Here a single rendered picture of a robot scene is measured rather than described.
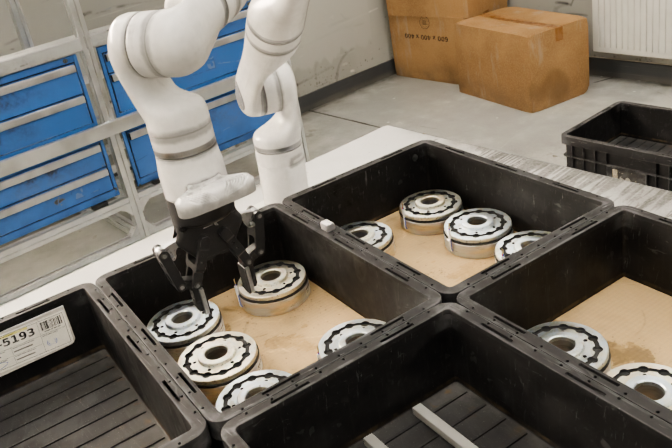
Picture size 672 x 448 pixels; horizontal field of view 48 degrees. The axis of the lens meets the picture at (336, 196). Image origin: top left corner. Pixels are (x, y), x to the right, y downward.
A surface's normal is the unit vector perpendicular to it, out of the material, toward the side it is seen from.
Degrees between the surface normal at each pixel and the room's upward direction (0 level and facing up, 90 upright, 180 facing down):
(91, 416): 0
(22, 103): 90
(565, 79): 91
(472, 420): 0
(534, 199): 90
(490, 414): 0
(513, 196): 90
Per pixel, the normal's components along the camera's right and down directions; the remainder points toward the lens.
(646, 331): -0.16, -0.89
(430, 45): -0.73, 0.39
